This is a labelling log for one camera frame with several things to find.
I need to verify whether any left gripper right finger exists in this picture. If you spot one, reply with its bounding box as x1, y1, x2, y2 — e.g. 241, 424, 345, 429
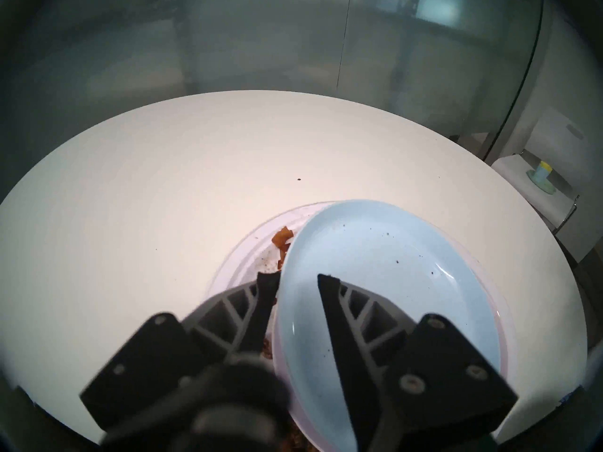
317, 274, 519, 452

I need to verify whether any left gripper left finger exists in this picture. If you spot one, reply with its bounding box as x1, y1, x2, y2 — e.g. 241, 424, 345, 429
79, 272, 283, 433

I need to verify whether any pink plastic plate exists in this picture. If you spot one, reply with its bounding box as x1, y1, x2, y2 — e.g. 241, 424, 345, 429
272, 234, 512, 452

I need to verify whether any light blue plastic plate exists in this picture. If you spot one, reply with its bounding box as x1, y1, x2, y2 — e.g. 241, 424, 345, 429
276, 199, 502, 452

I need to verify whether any large white paper plate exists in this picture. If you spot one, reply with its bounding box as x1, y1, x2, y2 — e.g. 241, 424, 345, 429
206, 201, 516, 452

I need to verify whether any brown food scraps pile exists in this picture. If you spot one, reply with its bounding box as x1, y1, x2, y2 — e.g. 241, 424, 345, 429
257, 226, 307, 452

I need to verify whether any green bottle with yellow cap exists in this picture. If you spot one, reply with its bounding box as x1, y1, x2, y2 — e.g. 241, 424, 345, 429
526, 161, 557, 194

